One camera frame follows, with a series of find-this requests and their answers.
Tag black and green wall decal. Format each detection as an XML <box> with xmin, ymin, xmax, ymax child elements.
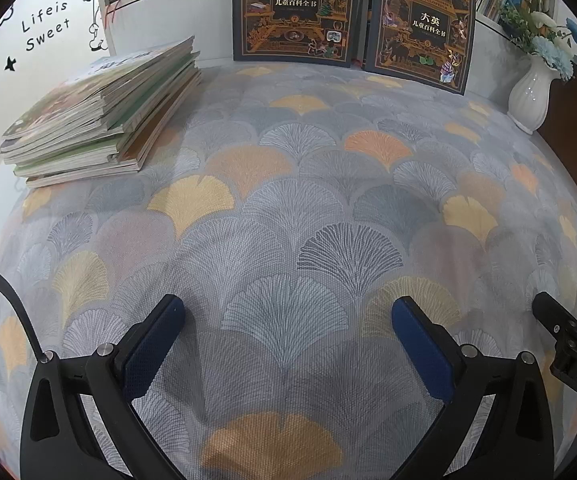
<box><xmin>0</xmin><ymin>0</ymin><xmax>109</xmax><ymax>101</ymax></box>

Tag dark ornate encyclopedia book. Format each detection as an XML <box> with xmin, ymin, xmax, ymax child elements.
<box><xmin>363</xmin><ymin>0</ymin><xmax>477</xmax><ymax>95</ymax></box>
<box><xmin>232</xmin><ymin>0</ymin><xmax>362</xmax><ymax>68</ymax></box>

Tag black cable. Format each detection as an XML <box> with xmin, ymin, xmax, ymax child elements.
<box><xmin>0</xmin><ymin>251</ymin><xmax>46</xmax><ymax>361</ymax></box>

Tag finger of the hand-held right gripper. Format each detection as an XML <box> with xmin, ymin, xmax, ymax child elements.
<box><xmin>533</xmin><ymin>291</ymin><xmax>577</xmax><ymax>342</ymax></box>

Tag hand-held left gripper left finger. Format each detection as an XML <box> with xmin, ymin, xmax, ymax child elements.
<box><xmin>20</xmin><ymin>293</ymin><xmax>186</xmax><ymax>480</ymax></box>

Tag white bookshelf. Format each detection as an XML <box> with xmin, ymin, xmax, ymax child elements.
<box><xmin>93</xmin><ymin>0</ymin><xmax>519</xmax><ymax>61</ymax></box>

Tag stack of paperback books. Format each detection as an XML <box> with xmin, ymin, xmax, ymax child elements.
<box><xmin>0</xmin><ymin>35</ymin><xmax>203</xmax><ymax>188</ymax></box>

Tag blue and white artificial flowers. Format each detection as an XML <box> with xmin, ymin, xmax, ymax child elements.
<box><xmin>489</xmin><ymin>0</ymin><xmax>577</xmax><ymax>83</ymax></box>

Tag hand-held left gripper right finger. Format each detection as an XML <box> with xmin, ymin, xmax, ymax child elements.
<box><xmin>391</xmin><ymin>295</ymin><xmax>554</xmax><ymax>480</ymax></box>

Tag white ribbed vase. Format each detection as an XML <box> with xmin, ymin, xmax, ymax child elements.
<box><xmin>507</xmin><ymin>52</ymin><xmax>559</xmax><ymax>135</ymax></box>

